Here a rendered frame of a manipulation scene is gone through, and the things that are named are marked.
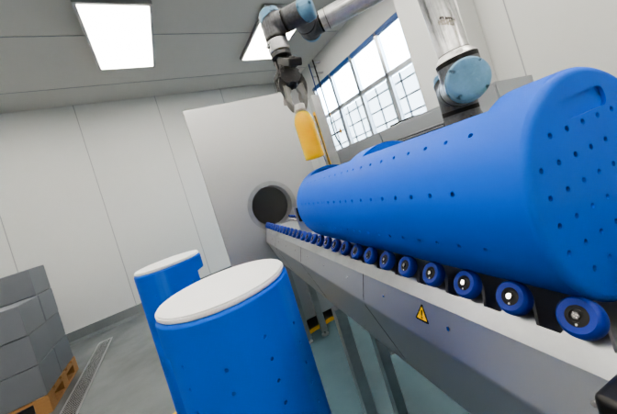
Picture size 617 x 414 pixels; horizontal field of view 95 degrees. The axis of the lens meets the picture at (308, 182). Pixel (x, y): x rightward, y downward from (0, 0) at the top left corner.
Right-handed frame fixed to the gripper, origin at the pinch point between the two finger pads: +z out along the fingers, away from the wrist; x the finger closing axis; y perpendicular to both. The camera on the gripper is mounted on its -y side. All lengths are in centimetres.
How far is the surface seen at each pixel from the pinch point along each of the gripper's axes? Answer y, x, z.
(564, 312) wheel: -68, 4, 47
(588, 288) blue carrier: -71, 3, 45
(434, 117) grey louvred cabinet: 80, -140, 8
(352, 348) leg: 25, -1, 101
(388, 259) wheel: -34, 4, 48
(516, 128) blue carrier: -69, 5, 26
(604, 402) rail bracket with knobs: -78, 18, 44
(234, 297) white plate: -36, 38, 41
